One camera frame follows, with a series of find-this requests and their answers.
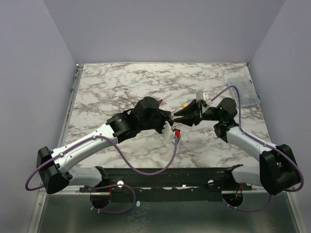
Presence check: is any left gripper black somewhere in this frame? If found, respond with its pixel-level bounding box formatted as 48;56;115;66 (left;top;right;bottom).
139;109;174;136

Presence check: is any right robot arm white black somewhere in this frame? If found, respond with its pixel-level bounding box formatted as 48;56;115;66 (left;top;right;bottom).
174;98;302;195

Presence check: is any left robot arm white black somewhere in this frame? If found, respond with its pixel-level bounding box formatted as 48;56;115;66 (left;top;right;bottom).
36;97;173;194

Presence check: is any blue red screwdriver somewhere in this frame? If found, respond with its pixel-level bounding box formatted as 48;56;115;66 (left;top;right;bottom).
158;94;172;103

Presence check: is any clear plastic box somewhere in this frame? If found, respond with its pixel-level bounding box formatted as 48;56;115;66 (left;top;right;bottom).
227;77;260;107

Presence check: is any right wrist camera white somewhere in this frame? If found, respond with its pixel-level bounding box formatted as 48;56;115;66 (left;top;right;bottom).
196;91;213;105

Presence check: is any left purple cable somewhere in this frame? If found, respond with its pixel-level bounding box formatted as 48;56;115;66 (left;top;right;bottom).
24;130;182;214

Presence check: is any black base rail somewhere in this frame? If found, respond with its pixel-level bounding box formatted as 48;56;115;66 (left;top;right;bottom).
80;167;252;202

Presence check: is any aluminium frame rail left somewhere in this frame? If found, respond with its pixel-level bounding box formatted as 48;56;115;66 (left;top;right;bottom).
28;64;84;233

